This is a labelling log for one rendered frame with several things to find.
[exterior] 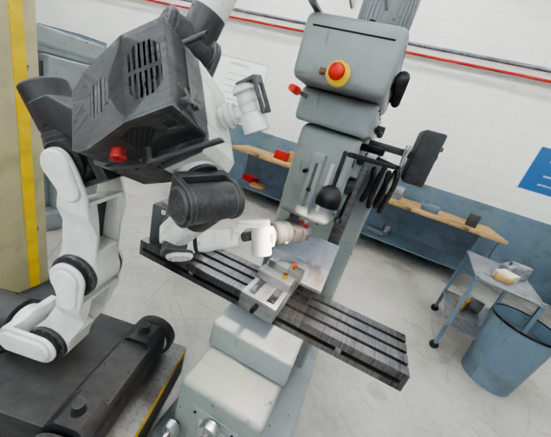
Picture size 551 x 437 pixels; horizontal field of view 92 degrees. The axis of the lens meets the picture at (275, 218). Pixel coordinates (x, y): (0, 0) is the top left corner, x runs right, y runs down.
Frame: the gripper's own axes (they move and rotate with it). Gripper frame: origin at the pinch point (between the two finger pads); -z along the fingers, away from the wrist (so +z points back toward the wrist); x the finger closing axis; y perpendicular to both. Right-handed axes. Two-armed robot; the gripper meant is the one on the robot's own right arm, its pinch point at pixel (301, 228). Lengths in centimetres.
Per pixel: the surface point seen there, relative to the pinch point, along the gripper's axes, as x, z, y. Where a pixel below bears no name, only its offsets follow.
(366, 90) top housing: -15, 18, -50
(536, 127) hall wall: -37, -465, -125
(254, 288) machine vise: 1.3, 16.8, 24.7
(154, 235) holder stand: 56, 31, 29
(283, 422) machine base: -22, -10, 104
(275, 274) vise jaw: 0.7, 6.9, 20.6
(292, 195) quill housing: 1.8, 10.5, -13.9
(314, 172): -5.1, 12.0, -24.6
